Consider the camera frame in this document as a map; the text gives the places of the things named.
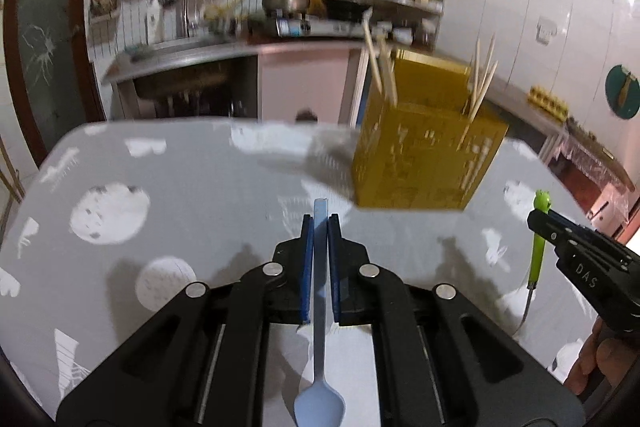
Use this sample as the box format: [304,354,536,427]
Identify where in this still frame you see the yellow slotted utensil holder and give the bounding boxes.
[351,49,510,210]

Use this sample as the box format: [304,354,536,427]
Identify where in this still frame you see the green handled metal fork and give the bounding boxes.
[510,189,555,338]

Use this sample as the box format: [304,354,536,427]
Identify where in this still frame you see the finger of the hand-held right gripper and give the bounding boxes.
[526,208,634,273]

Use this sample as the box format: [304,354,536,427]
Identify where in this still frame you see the light blue spoon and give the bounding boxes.
[293,198,347,427]

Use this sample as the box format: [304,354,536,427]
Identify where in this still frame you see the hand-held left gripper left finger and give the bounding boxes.
[55,213,317,427]

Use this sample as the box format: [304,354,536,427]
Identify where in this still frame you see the person's right hand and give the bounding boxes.
[564,317,632,397]

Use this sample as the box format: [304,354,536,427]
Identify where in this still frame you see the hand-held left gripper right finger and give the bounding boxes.
[326,213,587,427]

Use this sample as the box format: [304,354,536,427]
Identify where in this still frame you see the grey bear print tablecloth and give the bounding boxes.
[0,119,601,427]

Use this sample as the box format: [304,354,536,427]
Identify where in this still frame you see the green round wall board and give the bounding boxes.
[605,64,640,118]

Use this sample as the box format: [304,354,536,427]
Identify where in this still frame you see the stack of white bowls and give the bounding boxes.
[385,22,416,45]

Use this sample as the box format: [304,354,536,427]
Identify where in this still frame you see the steel sink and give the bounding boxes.
[102,37,261,118]

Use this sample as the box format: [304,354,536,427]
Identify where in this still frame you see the yellow egg carton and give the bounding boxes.
[529,86,571,116]

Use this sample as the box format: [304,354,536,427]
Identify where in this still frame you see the wooden sticks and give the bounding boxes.
[0,137,26,208]

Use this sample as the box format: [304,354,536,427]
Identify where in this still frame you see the bunch of wooden chopsticks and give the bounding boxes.
[362,21,500,148]

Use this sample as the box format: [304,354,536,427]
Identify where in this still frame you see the white wall socket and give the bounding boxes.
[536,19,558,44]

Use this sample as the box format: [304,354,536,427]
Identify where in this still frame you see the kitchen counter cabinet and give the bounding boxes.
[257,42,561,158]

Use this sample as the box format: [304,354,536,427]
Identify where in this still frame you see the brown framed glass door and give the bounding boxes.
[0,0,108,168]

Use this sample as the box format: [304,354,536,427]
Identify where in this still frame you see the plastic covered side table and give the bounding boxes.
[550,117,638,228]

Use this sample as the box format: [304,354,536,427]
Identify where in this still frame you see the white dish soap bottle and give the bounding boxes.
[146,0,165,44]

